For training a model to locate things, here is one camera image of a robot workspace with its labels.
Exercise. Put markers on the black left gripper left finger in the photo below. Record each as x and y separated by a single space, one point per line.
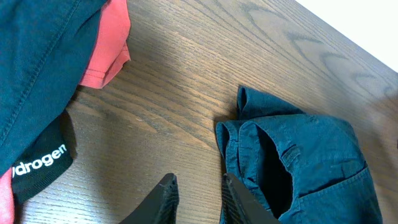
159 206

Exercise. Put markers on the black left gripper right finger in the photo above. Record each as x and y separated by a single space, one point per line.
240 206

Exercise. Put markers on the red printed t-shirt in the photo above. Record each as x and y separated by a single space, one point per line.
109 54

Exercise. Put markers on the navy shorts on pile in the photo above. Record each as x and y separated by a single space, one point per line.
45 49

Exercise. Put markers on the navy blue shorts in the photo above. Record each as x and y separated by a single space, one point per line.
302 168

